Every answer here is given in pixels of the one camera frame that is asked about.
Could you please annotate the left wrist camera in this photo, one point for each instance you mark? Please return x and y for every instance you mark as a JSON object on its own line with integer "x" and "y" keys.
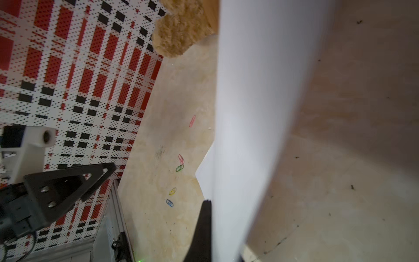
{"x": 23, "y": 150}

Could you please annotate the blue paperclip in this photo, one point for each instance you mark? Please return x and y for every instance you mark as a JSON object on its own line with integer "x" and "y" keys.
{"x": 170, "y": 203}

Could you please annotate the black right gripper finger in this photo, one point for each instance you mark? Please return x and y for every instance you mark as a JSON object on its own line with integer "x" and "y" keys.
{"x": 200, "y": 249}

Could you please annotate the yellow paperclip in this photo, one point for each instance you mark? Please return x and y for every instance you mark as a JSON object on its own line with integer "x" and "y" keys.
{"x": 173, "y": 191}

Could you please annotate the pink paperclip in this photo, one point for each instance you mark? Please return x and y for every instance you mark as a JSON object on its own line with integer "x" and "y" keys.
{"x": 192, "y": 121}
{"x": 181, "y": 159}

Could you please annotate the aluminium front rail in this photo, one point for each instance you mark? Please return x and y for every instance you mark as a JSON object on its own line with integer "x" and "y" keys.
{"x": 90, "y": 232}

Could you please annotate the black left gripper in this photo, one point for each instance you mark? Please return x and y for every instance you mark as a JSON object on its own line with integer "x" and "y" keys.
{"x": 49, "y": 196}

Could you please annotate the brown teddy bear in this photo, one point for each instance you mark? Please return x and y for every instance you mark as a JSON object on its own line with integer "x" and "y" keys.
{"x": 186, "y": 23}

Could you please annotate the document with pink highlight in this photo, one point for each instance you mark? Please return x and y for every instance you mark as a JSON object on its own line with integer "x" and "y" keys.
{"x": 267, "y": 51}

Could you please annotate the green paperclip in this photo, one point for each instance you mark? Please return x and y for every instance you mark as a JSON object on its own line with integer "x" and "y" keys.
{"x": 179, "y": 168}

